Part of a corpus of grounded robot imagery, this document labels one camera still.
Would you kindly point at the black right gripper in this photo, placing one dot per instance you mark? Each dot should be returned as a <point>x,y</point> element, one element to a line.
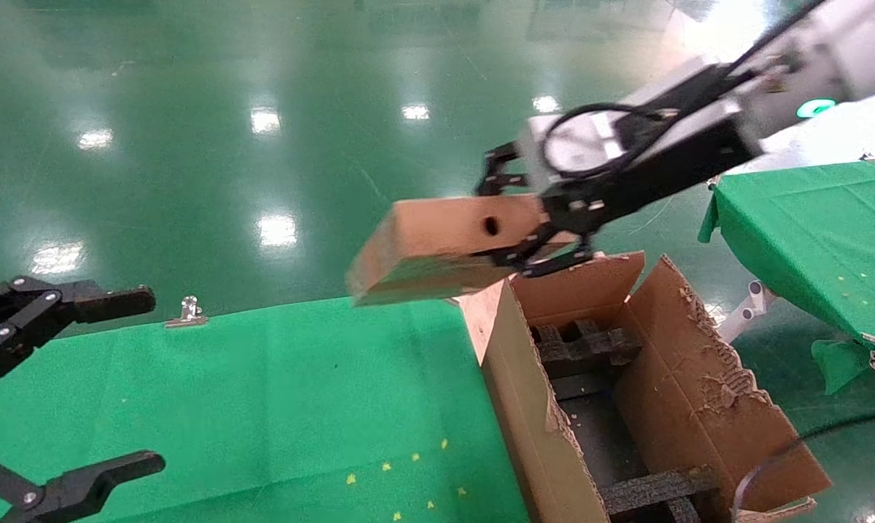
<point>662,171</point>

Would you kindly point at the small brown cardboard box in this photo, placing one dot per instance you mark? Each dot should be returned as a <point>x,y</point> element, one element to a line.
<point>437,232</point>

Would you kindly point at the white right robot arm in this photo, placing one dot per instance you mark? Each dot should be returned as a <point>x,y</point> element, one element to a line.
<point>844,51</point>

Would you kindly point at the large open cardboard carton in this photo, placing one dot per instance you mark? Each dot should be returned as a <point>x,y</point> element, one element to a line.
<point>698,407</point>

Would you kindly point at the large green table cloth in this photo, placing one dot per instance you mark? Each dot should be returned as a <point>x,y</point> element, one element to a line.
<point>226,399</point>

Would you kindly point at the black foam insert with holes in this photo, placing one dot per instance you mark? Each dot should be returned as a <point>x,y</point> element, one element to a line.
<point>589,347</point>

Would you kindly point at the green cloth side table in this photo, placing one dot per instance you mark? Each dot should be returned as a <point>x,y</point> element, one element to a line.
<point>807,232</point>

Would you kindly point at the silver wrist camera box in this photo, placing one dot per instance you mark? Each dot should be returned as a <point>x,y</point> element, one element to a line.
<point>575,149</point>

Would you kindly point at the silver camera mount bracket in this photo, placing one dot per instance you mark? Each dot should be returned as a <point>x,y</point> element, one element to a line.
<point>669,91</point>

